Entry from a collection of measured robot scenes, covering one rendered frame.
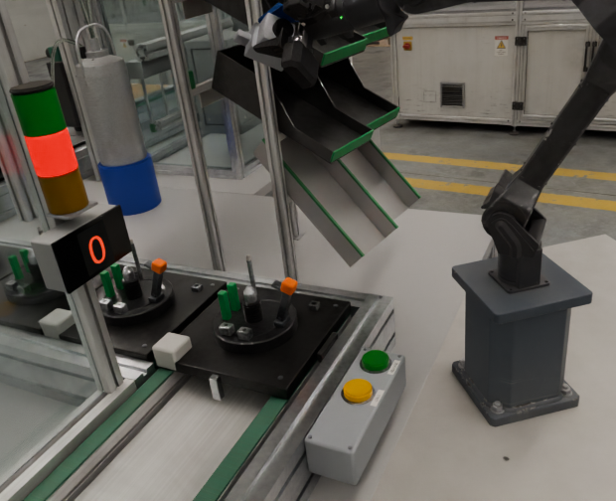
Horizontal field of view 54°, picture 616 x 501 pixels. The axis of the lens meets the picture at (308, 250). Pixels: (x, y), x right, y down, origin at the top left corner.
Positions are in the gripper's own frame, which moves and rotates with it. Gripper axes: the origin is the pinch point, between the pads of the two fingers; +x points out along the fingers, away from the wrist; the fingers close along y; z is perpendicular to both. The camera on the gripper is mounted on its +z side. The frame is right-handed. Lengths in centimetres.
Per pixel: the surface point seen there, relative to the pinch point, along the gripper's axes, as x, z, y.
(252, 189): 64, -79, -19
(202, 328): 22.0, -20.6, 38.7
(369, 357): -7.0, -25.4, 41.8
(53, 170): 16.5, 16.9, 28.4
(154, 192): 85, -60, -12
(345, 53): -2.6, -15.1, -6.1
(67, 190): 16.4, 14.4, 29.9
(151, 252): 68, -48, 12
